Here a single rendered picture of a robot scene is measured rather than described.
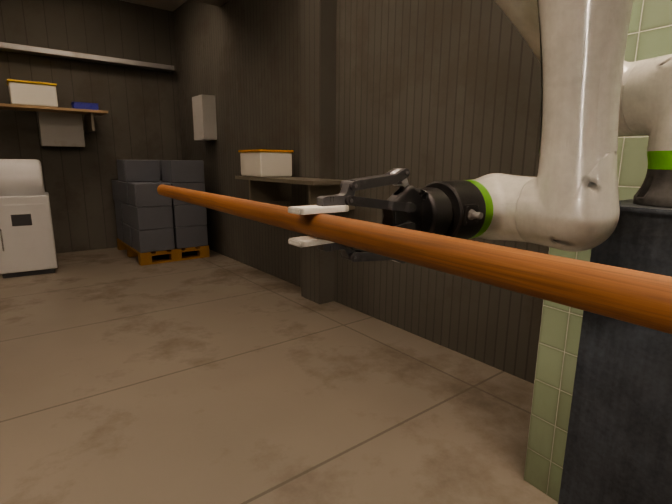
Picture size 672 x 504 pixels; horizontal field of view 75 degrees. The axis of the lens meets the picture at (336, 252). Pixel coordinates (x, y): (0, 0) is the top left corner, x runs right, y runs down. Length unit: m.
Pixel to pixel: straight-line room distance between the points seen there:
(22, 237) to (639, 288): 5.70
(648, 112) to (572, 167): 0.30
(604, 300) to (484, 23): 2.75
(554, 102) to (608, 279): 0.40
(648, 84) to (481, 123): 2.00
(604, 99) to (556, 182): 0.11
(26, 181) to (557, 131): 5.56
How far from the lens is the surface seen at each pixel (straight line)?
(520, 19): 0.87
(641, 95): 0.93
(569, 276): 0.30
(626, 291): 0.29
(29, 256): 5.82
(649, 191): 0.90
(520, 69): 2.79
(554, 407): 1.92
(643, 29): 1.69
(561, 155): 0.65
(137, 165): 6.14
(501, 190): 0.71
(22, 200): 5.75
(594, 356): 0.94
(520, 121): 2.74
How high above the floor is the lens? 1.27
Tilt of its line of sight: 12 degrees down
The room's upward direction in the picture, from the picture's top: 1 degrees clockwise
